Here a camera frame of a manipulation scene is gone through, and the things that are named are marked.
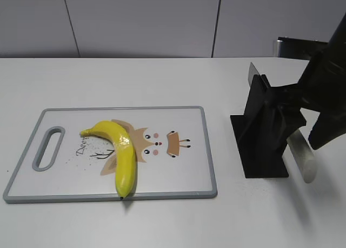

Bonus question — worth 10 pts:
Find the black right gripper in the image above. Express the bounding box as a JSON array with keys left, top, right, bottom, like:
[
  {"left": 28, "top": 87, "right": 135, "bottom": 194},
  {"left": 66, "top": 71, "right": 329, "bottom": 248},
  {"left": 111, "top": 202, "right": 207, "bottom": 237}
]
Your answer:
[{"left": 266, "top": 50, "right": 345, "bottom": 153}]

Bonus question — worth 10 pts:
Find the knife with white handle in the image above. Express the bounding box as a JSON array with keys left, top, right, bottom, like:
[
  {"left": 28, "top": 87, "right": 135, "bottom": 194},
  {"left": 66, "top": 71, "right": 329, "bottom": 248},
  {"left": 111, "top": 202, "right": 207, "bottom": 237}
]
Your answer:
[{"left": 248, "top": 64, "right": 317, "bottom": 183}]

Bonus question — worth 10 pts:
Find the yellow plastic banana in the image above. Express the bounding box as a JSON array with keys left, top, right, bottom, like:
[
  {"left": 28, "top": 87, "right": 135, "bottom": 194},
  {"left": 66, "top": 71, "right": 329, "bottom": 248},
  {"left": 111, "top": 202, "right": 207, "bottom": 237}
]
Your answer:
[{"left": 80, "top": 120, "right": 137, "bottom": 199}]

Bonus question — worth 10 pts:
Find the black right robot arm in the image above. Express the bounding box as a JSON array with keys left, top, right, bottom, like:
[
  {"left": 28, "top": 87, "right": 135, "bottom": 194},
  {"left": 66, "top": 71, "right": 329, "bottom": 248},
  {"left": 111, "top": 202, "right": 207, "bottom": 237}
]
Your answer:
[{"left": 260, "top": 19, "right": 345, "bottom": 155}]

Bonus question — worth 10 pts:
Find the black knife stand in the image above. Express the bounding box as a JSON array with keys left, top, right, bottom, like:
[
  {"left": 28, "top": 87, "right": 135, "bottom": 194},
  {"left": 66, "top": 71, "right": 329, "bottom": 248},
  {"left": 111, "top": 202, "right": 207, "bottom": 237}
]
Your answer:
[{"left": 230, "top": 75, "right": 289, "bottom": 178}]

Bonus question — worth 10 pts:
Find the white grey-rimmed cutting board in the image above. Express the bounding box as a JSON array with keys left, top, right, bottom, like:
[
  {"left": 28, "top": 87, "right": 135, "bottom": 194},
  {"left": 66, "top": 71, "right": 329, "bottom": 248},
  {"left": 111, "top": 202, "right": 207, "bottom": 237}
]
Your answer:
[{"left": 3, "top": 106, "right": 217, "bottom": 204}]

